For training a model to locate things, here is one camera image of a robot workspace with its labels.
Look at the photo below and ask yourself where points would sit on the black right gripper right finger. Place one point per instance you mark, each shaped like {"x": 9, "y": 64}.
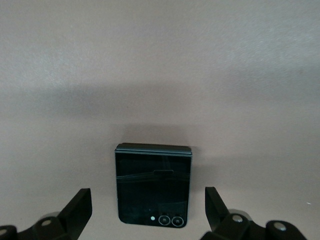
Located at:
{"x": 217, "y": 212}

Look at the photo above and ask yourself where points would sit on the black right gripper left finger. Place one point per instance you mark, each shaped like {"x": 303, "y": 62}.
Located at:
{"x": 75, "y": 215}

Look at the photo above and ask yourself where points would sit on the black flip phone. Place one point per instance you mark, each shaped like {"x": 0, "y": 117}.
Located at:
{"x": 152, "y": 185}

